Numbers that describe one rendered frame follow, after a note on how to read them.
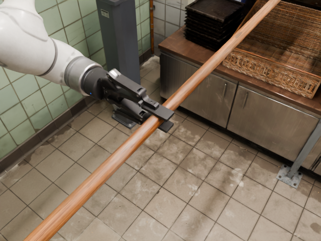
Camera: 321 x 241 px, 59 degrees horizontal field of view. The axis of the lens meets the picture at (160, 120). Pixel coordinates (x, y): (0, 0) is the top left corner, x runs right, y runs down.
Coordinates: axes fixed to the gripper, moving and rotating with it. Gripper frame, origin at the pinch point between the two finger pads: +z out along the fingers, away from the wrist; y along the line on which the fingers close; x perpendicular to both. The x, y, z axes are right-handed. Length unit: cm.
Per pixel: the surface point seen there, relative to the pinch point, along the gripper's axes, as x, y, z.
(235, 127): -100, 104, -7
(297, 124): -100, 77, 27
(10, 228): 35, 120, -83
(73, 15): -72, 45, -122
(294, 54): -142, 61, 6
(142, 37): -140, 95, -122
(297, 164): -95, 103, 39
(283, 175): -94, 118, 35
